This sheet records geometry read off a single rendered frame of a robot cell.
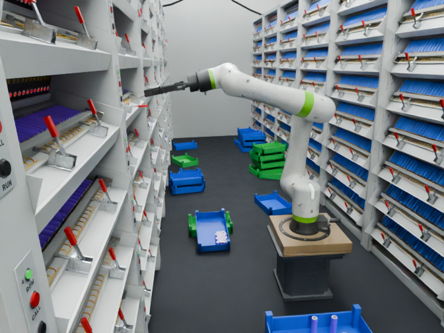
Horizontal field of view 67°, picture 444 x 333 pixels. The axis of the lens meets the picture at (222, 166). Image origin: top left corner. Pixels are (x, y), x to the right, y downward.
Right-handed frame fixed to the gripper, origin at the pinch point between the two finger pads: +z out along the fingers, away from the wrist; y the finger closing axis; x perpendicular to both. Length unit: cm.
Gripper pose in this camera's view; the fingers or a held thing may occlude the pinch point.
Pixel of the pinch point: (152, 92)
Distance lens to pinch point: 154.9
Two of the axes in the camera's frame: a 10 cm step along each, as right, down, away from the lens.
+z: -9.7, 2.3, -0.5
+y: -1.2, -2.9, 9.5
